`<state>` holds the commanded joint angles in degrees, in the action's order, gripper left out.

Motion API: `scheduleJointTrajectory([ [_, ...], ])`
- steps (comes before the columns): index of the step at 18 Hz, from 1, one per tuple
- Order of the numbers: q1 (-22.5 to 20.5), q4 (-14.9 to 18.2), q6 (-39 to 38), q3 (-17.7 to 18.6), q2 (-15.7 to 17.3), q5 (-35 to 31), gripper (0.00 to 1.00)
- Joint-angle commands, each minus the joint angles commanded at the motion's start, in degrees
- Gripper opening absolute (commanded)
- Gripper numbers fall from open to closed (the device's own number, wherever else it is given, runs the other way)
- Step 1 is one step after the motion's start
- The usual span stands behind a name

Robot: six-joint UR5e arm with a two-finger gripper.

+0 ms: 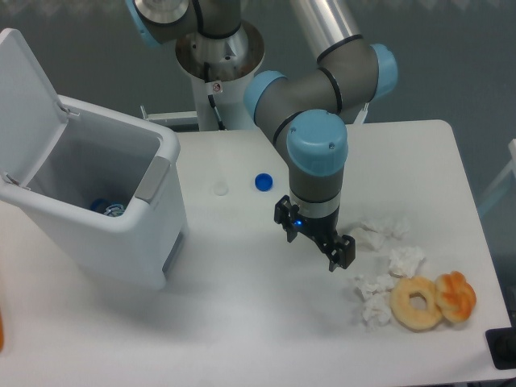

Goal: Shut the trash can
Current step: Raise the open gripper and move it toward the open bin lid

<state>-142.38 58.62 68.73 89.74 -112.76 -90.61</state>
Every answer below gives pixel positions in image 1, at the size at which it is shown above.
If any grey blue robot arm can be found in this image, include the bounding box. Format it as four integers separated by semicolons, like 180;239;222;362
127;1;398;268

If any crumpled white tissue middle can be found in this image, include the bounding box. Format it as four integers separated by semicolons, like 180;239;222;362
389;247;425;278

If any orange glazed twisted bread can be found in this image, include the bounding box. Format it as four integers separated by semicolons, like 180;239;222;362
435;271;476;323

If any trash inside can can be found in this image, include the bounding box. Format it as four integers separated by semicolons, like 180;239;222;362
89;198;126;217

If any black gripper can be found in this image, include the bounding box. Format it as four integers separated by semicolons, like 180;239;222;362
273;195;356;272

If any crumpled white tissue bottom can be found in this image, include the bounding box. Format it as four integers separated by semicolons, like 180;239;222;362
353;274;395;331

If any white trash can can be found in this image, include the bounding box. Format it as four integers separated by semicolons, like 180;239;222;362
1;97;186;289

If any black device at corner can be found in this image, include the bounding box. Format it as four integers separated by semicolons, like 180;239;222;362
485;327;515;370

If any orange object at edge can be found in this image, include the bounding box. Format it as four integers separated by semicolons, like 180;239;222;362
0;309;5;352

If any plain ring donut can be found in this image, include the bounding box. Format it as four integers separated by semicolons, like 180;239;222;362
389;276;443;332

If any crumpled white tissue top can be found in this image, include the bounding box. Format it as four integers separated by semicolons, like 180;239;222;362
350;217;411;252

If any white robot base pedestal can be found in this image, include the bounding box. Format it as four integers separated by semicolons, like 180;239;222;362
175;20;264;131

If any blue bottle cap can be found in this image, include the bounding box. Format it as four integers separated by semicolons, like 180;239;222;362
254;173;273;192

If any crumpled white tissue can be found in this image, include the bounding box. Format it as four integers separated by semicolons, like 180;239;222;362
389;247;425;278
350;217;411;252
353;274;395;331

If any white frame at right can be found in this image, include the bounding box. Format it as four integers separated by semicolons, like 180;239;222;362
477;139;515;218

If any white trash can lid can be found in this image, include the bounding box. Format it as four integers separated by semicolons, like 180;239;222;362
1;28;69;186

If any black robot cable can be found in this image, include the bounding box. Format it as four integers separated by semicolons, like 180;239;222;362
204;62;226;131

